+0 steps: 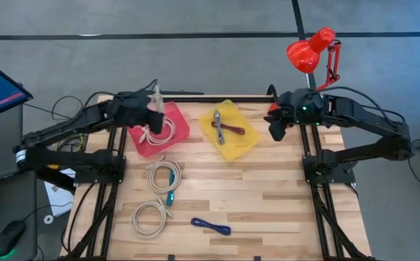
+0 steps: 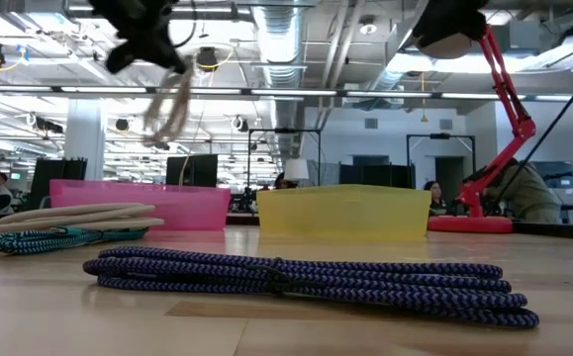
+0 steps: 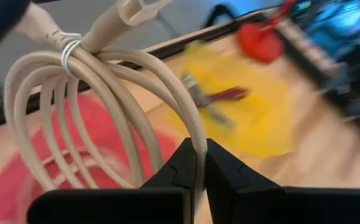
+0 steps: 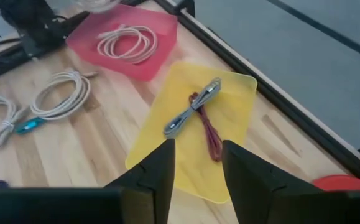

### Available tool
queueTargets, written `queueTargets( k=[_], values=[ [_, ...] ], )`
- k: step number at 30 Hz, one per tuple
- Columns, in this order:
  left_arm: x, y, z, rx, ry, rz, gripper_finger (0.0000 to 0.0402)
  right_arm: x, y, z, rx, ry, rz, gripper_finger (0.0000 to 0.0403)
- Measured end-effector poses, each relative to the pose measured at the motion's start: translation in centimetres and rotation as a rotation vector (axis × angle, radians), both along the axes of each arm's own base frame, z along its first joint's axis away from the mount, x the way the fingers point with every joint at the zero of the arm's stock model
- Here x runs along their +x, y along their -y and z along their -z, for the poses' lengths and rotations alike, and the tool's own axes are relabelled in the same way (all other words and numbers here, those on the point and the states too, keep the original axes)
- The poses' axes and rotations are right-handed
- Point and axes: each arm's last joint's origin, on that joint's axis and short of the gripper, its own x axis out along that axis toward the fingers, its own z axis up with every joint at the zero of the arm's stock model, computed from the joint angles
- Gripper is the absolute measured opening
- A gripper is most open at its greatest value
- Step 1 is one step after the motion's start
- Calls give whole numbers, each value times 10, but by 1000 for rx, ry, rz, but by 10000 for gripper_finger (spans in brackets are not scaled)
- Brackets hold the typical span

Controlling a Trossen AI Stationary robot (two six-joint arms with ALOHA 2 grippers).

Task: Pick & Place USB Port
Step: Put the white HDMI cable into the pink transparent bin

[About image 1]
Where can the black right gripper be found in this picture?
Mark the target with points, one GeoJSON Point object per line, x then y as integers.
{"type": "Point", "coordinates": [300, 108]}

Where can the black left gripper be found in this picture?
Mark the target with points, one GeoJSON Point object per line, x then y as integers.
{"type": "Point", "coordinates": [133, 108]}

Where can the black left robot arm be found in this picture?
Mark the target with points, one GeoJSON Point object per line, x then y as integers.
{"type": "Point", "coordinates": [68, 125]}

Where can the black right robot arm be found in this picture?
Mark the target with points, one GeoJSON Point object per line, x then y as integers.
{"type": "Point", "coordinates": [362, 112]}

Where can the yellow translucent plastic tray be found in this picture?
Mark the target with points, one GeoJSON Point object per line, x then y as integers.
{"type": "Point", "coordinates": [238, 145]}

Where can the red translucent plastic tray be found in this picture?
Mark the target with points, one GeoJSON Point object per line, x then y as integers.
{"type": "Point", "coordinates": [178, 127]}

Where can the red desk lamp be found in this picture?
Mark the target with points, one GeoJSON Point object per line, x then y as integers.
{"type": "Point", "coordinates": [305, 54]}

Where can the white paper sheet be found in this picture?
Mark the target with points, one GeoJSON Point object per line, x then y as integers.
{"type": "Point", "coordinates": [59, 199]}

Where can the grey side desk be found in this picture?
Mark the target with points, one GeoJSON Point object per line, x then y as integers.
{"type": "Point", "coordinates": [6, 152]}

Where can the black computer mouse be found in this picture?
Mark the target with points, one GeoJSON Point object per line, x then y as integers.
{"type": "Point", "coordinates": [10, 235]}

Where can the black aluminium table frame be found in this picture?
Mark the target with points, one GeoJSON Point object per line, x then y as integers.
{"type": "Point", "coordinates": [213, 99]}

